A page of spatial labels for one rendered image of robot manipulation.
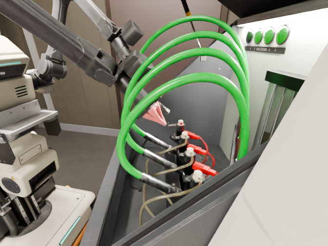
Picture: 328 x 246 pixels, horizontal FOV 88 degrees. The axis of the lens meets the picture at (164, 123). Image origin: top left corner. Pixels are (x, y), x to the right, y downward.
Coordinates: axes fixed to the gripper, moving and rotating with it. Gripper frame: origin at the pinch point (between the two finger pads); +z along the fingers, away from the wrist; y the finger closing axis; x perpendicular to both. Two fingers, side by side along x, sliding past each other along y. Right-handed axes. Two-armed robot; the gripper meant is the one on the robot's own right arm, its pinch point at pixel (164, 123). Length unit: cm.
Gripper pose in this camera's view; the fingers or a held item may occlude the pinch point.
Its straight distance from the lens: 55.1
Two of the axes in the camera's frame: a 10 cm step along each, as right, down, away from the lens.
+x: 2.1, -4.1, 8.9
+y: 7.0, -5.7, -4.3
